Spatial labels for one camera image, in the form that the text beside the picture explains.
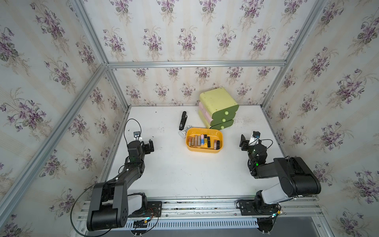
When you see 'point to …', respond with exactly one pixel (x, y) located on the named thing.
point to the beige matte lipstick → (196, 140)
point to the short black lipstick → (218, 145)
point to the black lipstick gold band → (208, 142)
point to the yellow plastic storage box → (213, 134)
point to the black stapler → (183, 121)
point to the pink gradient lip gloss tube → (215, 144)
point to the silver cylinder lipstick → (199, 140)
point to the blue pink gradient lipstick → (202, 139)
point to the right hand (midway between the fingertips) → (250, 135)
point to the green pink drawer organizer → (217, 108)
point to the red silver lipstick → (189, 141)
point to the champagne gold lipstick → (192, 141)
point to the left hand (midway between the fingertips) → (143, 141)
